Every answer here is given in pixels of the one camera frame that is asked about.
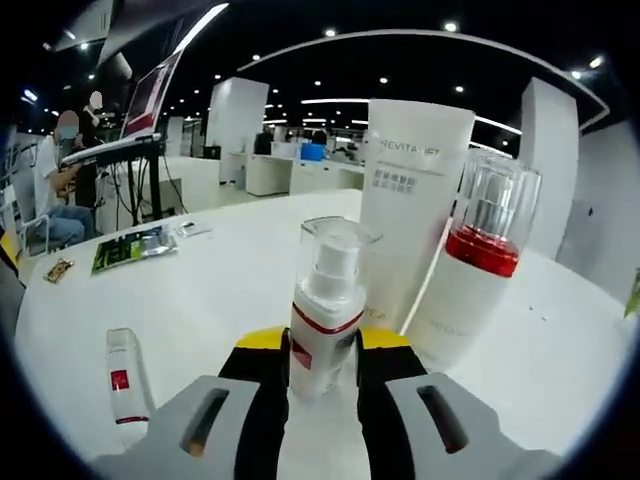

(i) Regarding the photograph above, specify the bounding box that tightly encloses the white skincare tube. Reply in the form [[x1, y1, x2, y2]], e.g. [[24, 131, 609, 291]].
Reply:
[[358, 98, 477, 334]]

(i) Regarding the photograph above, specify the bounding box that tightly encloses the green skincare sachet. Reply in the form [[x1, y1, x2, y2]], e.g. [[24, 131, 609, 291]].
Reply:
[[90, 225, 180, 276]]

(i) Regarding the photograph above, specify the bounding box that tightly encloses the black laptop stand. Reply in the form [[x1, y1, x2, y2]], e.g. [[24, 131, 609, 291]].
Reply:
[[94, 142, 169, 226]]

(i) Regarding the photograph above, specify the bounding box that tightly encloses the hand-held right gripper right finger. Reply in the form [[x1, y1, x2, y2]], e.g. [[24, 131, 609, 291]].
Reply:
[[356, 327, 569, 480]]

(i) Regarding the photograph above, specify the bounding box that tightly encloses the green potted plant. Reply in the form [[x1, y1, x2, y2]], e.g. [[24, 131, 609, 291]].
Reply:
[[622, 267, 640, 319]]

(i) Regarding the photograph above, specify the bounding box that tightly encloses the silver laptop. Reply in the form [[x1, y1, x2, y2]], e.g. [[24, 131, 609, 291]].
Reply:
[[59, 47, 187, 167]]

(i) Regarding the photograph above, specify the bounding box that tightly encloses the white office counter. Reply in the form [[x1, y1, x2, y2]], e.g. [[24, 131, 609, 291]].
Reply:
[[164, 149, 366, 216]]

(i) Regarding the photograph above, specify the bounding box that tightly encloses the small skincare bottle red label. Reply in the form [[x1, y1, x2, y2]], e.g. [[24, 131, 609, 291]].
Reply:
[[105, 327, 152, 426], [289, 215, 384, 401]]

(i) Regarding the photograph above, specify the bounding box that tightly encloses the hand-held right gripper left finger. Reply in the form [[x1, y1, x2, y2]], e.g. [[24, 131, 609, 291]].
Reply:
[[92, 324, 293, 480]]

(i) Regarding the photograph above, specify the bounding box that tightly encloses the gold packet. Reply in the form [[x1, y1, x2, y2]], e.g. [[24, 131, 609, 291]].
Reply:
[[43, 257, 76, 285]]

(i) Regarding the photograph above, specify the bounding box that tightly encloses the white skincare bottle red collar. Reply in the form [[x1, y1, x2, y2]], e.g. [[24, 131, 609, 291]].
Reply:
[[403, 148, 544, 369]]

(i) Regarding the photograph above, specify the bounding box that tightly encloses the small clear skincare sachet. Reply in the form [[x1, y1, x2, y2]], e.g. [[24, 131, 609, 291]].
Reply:
[[174, 219, 214, 239]]

